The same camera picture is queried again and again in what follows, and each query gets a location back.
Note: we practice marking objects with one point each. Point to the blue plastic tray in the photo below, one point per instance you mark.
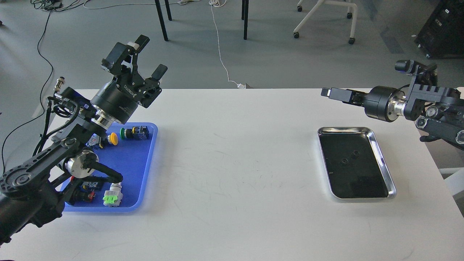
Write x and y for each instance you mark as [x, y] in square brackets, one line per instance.
[131, 158]

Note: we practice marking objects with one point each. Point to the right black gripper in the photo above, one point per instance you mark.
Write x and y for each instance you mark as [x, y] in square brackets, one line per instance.
[379, 103]

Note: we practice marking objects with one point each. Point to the yellow push button switch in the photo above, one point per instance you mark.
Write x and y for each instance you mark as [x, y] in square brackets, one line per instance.
[97, 142]

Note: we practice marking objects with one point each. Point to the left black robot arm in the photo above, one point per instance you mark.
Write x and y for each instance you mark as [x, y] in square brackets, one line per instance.
[36, 191]

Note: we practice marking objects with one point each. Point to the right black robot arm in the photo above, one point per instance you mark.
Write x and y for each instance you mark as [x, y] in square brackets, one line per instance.
[438, 111]

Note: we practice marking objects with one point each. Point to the grey switch with green block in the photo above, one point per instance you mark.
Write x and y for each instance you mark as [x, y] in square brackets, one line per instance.
[113, 197]

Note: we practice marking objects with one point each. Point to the silver metal tray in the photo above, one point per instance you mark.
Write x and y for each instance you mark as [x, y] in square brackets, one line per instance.
[362, 179]

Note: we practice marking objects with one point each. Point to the blue green contact block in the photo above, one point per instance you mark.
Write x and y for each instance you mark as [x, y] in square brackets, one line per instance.
[93, 183]

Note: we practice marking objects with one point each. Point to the white rolling chair base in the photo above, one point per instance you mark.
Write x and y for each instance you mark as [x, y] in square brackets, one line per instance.
[352, 13]

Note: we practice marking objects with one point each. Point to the green push button switch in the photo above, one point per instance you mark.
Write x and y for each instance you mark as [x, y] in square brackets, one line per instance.
[135, 133]

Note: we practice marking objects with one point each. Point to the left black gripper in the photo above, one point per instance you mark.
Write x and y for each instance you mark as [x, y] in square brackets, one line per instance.
[127, 90]

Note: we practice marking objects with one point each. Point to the small black gear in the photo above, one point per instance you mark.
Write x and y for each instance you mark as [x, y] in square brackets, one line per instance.
[354, 154]
[344, 161]

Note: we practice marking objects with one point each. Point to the red push button switch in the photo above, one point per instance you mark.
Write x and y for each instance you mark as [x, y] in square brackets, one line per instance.
[80, 195]

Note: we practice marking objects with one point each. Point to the black equipment case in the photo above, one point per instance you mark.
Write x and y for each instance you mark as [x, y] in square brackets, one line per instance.
[442, 36]

